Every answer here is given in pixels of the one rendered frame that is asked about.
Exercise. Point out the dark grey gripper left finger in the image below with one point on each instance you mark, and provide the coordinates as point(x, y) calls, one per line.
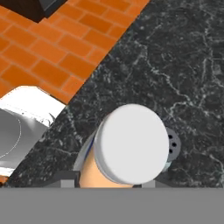
point(68, 178)

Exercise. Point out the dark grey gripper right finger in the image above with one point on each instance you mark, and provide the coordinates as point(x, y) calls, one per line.
point(159, 181)

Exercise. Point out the grey-topped shaker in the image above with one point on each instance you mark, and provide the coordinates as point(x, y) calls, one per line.
point(173, 144)

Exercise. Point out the white-capped peach condiment bottle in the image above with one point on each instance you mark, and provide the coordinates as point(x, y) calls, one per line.
point(132, 143)

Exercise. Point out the dark cabinet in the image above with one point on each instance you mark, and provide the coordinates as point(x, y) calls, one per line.
point(32, 7)

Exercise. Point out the stainless steel sink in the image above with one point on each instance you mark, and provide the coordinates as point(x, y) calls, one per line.
point(20, 128)

